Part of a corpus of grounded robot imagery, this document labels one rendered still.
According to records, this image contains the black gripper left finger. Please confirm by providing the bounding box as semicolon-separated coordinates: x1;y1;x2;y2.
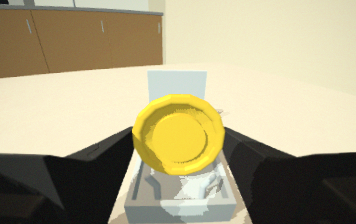
0;126;134;224

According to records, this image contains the yellow plate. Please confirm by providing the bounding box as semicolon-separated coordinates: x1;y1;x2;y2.
132;94;226;175

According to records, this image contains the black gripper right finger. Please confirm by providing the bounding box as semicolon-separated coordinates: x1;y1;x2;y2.
222;127;356;224

